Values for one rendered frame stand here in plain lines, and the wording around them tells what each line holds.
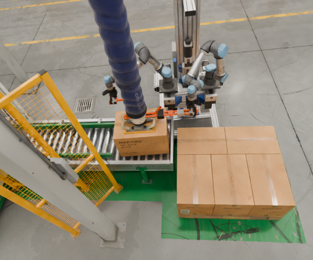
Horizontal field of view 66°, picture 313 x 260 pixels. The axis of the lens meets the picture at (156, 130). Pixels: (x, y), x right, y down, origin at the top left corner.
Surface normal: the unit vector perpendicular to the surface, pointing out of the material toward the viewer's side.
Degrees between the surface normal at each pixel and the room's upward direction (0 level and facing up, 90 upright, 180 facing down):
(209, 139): 0
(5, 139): 90
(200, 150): 0
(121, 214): 0
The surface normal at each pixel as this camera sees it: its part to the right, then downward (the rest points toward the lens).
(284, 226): -0.11, -0.57
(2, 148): 0.99, -0.02
